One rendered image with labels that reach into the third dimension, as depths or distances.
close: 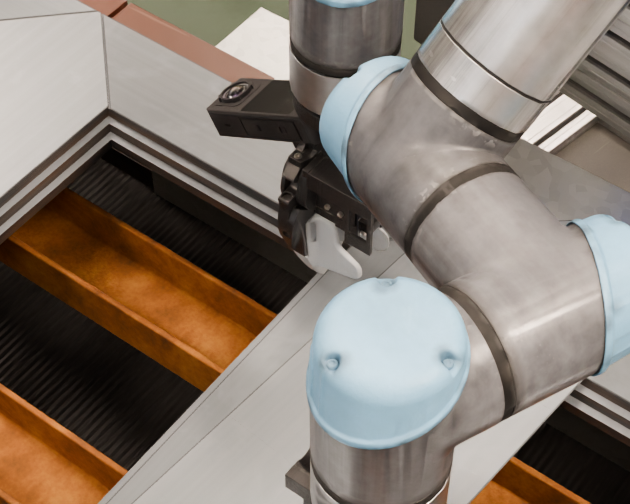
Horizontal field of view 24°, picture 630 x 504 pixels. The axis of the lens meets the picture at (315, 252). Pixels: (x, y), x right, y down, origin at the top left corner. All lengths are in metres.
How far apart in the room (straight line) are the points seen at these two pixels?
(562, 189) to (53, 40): 0.52
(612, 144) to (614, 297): 1.45
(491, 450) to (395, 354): 0.41
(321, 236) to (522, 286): 0.40
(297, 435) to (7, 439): 0.32
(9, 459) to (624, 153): 1.18
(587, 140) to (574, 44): 1.41
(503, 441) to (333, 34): 0.34
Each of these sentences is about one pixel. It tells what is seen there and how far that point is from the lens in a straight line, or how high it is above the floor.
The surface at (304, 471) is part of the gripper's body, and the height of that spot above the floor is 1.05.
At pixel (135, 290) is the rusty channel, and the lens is 1.37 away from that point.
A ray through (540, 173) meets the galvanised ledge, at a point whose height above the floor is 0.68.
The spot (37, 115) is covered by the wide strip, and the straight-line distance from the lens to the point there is 1.31.
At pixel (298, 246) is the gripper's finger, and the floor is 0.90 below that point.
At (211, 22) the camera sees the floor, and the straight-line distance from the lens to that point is 2.66.
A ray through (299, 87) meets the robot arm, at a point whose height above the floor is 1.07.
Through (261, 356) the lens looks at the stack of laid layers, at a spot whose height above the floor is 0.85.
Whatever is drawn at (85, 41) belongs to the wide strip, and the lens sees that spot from 1.37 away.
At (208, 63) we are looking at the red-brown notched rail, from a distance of 1.36.
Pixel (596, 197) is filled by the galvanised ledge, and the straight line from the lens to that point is 1.47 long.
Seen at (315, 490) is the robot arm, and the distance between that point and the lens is 0.78.
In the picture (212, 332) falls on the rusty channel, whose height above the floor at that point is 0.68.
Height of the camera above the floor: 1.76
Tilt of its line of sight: 50 degrees down
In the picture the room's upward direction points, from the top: straight up
